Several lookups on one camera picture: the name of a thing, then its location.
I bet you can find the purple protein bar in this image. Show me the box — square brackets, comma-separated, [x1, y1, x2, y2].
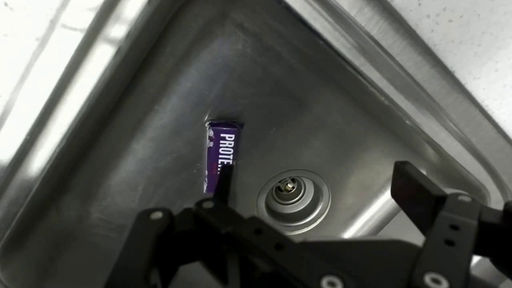
[202, 119, 246, 195]

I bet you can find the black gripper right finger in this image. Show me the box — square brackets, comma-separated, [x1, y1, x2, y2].
[391, 160, 512, 288]

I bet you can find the steel sink drain strainer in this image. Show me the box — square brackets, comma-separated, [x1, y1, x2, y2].
[257, 170, 334, 235]

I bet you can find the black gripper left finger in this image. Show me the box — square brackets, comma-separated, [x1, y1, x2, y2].
[103, 167, 322, 288]

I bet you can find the stainless steel double sink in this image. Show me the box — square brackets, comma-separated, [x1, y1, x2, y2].
[0, 0, 512, 288]

